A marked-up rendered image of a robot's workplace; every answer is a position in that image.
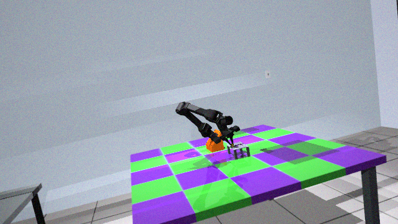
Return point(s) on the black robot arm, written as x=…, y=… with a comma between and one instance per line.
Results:
x=185, y=109

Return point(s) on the white rail plate with square holes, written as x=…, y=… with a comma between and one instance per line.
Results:
x=240, y=146

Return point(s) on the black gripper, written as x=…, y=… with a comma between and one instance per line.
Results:
x=218, y=139

